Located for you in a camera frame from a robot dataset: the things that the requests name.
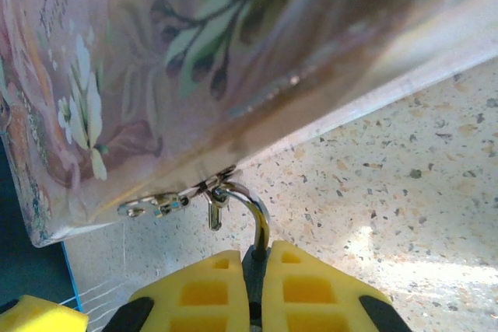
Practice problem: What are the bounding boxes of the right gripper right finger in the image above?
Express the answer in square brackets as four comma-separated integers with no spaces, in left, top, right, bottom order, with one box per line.
[261,240,409,332]

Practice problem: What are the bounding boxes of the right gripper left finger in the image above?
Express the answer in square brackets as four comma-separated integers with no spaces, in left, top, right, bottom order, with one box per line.
[104,250,250,332]

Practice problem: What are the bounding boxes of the silver metal box hasp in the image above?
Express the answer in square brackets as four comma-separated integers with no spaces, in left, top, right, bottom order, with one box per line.
[116,166,244,232]

